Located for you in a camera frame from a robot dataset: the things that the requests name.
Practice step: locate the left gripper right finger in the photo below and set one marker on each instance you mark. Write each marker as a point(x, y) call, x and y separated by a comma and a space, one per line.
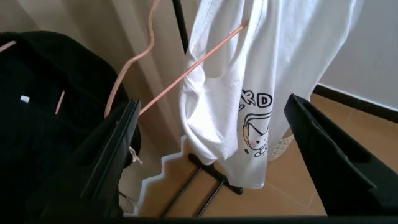
point(348, 174)

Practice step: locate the white garment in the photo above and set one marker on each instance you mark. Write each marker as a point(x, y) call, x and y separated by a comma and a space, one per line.
point(264, 56)

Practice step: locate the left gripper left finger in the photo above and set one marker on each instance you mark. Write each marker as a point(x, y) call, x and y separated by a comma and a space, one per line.
point(93, 174)

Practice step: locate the black garment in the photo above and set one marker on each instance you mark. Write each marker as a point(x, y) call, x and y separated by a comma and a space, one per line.
point(37, 124)

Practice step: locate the beige curtain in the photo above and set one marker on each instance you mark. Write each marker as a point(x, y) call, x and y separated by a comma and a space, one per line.
point(93, 25)

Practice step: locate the black clothes rack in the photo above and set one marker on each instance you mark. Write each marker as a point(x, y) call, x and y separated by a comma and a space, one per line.
point(214, 172)

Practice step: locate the white laundry basket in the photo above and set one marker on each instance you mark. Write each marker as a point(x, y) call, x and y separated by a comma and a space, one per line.
point(280, 147)

